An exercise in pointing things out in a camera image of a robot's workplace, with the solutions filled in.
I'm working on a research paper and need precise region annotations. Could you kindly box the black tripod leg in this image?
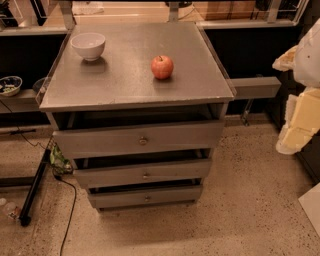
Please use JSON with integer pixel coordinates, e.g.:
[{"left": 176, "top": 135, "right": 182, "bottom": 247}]
[{"left": 19, "top": 149, "right": 50, "bottom": 227}]

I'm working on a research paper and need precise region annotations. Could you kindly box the white floor panel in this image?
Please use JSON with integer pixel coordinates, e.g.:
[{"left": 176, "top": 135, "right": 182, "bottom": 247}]
[{"left": 298, "top": 183, "right": 320, "bottom": 237}]

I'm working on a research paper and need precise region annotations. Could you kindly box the green snack bag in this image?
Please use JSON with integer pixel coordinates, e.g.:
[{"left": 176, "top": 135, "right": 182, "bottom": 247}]
[{"left": 49, "top": 144, "right": 73, "bottom": 174}]

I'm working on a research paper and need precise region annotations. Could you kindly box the grey side shelf block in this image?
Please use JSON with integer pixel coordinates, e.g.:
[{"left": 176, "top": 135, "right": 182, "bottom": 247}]
[{"left": 231, "top": 77, "right": 281, "bottom": 100}]

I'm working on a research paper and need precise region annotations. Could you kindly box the clear plastic bottle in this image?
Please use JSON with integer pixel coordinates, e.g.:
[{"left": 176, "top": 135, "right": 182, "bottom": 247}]
[{"left": 0, "top": 198, "right": 21, "bottom": 221}]

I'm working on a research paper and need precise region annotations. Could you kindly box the grey left shelf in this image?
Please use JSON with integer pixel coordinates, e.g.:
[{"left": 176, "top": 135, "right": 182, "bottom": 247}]
[{"left": 0, "top": 89, "right": 39, "bottom": 114}]

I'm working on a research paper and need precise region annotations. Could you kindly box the white ceramic bowl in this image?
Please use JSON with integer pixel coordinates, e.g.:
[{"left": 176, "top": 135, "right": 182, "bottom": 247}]
[{"left": 71, "top": 32, "right": 105, "bottom": 61}]

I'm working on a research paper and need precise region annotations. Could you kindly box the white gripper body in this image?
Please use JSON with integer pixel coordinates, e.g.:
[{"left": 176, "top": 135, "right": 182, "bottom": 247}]
[{"left": 293, "top": 19, "right": 320, "bottom": 87}]

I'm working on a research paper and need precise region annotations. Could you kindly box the grey drawer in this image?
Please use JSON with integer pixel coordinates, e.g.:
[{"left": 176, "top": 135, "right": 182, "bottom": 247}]
[
  {"left": 74, "top": 159, "right": 212, "bottom": 188},
  {"left": 53, "top": 120, "right": 224, "bottom": 159},
  {"left": 88, "top": 185, "right": 202, "bottom": 209}
]

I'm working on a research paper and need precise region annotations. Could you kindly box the grey drawer cabinet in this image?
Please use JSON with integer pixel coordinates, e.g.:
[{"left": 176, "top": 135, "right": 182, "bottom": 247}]
[{"left": 40, "top": 22, "right": 234, "bottom": 196}]

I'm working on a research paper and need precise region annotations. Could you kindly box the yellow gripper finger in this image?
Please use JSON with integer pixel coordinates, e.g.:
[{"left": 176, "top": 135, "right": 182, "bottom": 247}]
[
  {"left": 272, "top": 45, "right": 297, "bottom": 72},
  {"left": 276, "top": 87, "right": 320, "bottom": 155}
]

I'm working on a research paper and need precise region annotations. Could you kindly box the black floor cable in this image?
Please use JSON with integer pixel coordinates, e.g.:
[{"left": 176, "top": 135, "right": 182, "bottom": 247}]
[{"left": 53, "top": 173, "right": 78, "bottom": 256}]

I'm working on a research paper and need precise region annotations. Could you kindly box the red apple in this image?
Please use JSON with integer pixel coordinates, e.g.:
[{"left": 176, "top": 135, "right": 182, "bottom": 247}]
[{"left": 151, "top": 55, "right": 174, "bottom": 80}]

